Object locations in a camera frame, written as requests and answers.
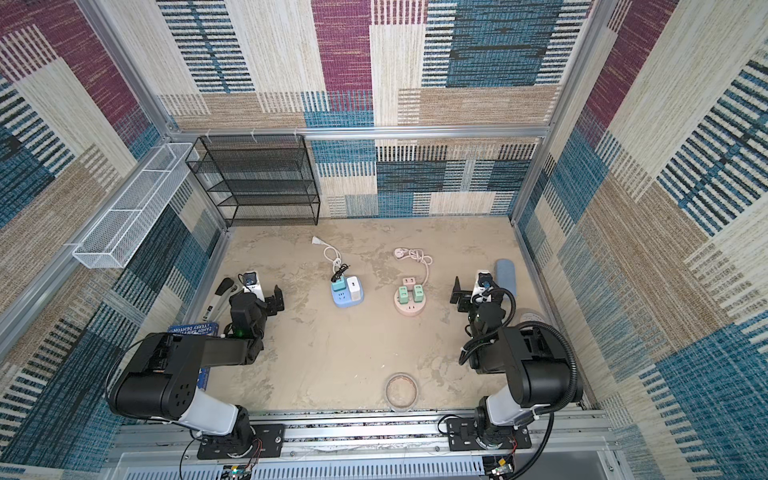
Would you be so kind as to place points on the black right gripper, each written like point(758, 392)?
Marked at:
point(462, 296)

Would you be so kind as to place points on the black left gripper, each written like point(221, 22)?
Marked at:
point(271, 306)

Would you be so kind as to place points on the white square charger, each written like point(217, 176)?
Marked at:
point(355, 289)

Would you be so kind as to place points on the teal charger with black cable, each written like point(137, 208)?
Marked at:
point(338, 280)

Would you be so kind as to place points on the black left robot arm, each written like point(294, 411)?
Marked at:
point(160, 380)

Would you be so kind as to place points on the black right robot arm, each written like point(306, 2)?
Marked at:
point(538, 362)

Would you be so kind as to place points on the blue fabric glasses case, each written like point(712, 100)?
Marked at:
point(505, 275)

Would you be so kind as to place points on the pink round power strip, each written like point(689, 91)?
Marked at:
point(411, 309)

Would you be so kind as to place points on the black grey stapler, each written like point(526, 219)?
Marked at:
point(223, 292)

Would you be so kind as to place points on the transparent tape roll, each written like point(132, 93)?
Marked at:
point(526, 314)

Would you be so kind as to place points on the blue square power strip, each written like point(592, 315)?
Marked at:
point(343, 300)

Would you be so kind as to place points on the blue children's book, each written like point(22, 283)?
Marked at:
point(206, 329)

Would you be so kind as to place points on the clear tape roll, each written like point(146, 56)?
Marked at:
point(401, 392)

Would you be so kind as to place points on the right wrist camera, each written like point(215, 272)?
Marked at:
point(483, 287)

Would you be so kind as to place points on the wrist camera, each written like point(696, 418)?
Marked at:
point(483, 287)
point(251, 283)

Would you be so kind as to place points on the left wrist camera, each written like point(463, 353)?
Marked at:
point(251, 283)

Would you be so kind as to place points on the black wire shelf rack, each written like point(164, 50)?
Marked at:
point(257, 180)

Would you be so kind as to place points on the white wire wall basket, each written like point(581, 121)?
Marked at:
point(114, 239)

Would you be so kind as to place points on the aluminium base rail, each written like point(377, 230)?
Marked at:
point(361, 444)

